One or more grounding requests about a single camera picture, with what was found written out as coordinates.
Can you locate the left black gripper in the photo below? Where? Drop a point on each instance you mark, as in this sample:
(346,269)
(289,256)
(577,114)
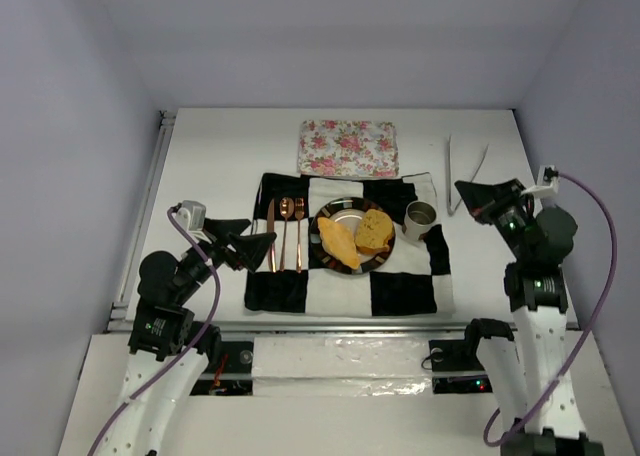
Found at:
(223,248)

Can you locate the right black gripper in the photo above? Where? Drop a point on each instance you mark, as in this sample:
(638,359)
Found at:
(495,202)

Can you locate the stainless steel serving tongs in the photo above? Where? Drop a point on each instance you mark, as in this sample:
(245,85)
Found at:
(464,156)

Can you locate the long bread piece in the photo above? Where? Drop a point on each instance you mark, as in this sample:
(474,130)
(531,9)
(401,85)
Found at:
(338,241)

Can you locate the round bread piece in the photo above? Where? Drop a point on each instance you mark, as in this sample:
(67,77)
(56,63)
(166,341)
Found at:
(374,232)

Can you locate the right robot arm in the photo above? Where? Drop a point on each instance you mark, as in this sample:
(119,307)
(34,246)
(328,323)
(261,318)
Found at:
(526,360)

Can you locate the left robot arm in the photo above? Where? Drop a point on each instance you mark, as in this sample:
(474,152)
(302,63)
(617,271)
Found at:
(168,349)

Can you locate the copper spoon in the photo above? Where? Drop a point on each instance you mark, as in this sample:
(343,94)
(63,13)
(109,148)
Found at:
(286,208)

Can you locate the metal cup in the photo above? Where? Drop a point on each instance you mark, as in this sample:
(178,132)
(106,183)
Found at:
(419,218)

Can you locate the copper fork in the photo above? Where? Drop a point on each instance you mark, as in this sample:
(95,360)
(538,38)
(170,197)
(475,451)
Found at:
(299,215)

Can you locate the black white checkered cloth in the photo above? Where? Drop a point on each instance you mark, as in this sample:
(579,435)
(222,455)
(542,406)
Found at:
(416,280)

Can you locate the dark rimmed ceramic plate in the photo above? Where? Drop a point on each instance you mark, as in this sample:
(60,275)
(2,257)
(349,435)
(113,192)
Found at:
(348,211)

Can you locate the floral rectangular tray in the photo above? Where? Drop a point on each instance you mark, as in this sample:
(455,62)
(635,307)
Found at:
(353,149)

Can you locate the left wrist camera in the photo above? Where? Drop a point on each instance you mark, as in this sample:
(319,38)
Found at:
(190,216)

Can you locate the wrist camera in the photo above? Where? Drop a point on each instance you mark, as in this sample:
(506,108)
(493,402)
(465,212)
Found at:
(542,183)
(190,216)

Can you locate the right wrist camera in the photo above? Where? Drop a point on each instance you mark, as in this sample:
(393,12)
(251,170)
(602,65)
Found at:
(542,183)

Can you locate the aluminium front rail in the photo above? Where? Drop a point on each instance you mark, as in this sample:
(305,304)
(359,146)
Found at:
(238,341)

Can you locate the aluminium rail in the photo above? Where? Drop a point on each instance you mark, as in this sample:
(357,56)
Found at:
(238,341)
(118,311)

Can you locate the aluminium left rail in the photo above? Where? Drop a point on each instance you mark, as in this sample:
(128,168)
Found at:
(118,311)

